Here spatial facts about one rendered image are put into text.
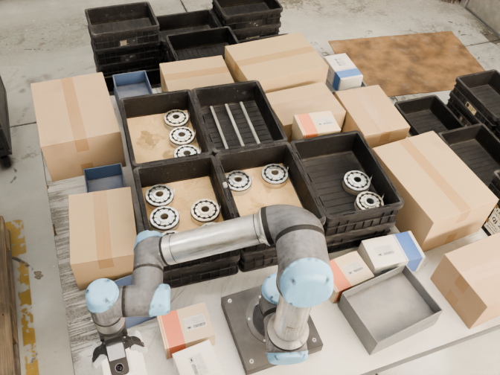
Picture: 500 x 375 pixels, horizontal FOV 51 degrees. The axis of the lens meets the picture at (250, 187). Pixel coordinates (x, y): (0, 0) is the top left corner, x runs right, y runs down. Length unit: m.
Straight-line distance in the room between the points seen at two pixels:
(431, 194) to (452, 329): 0.48
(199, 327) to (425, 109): 2.23
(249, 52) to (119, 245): 1.17
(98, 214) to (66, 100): 0.60
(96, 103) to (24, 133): 1.38
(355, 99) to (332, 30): 2.17
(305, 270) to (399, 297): 0.82
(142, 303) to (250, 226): 0.31
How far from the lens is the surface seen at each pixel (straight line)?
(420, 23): 4.88
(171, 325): 1.73
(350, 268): 1.89
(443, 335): 1.95
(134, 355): 1.68
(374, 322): 1.83
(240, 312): 1.78
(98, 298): 1.27
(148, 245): 1.34
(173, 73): 2.46
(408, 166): 2.11
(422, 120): 3.38
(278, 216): 1.22
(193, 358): 1.66
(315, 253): 1.15
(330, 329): 1.84
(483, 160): 3.09
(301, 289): 1.15
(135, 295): 1.28
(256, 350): 1.73
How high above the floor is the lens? 2.32
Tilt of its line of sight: 48 degrees down
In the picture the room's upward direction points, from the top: 5 degrees clockwise
